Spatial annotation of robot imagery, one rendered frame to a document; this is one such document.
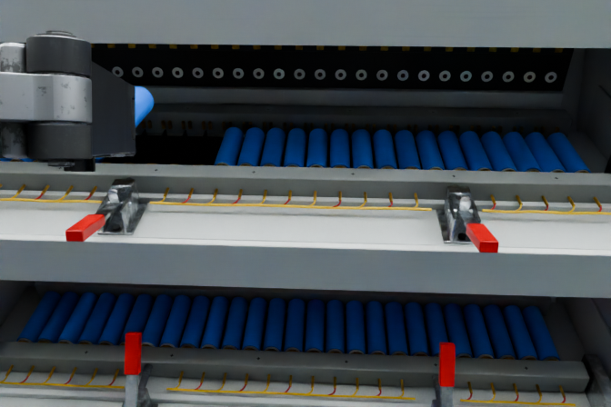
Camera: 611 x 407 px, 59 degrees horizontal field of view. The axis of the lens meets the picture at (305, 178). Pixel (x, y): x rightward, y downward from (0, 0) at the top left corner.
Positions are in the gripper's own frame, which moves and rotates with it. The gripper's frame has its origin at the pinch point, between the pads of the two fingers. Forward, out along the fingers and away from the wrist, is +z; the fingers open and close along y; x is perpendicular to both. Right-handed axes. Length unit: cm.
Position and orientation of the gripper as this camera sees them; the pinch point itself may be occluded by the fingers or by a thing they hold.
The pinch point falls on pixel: (73, 124)
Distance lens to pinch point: 26.4
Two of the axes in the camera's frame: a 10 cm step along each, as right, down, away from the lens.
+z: 0.3, -0.6, 10.0
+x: -0.1, 10.0, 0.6
